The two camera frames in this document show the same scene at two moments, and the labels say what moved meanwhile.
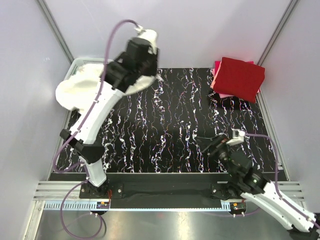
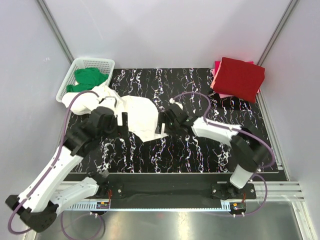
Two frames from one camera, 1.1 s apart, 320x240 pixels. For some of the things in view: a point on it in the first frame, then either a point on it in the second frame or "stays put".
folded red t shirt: x=239 y=79 stays put
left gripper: x=153 y=58 -> x=120 y=131
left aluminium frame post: x=55 y=29 stays put
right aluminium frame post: x=288 y=12 stays put
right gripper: x=219 y=142 -> x=163 y=118
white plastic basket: x=78 y=62 stays put
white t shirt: x=84 y=82 -> x=142 y=115
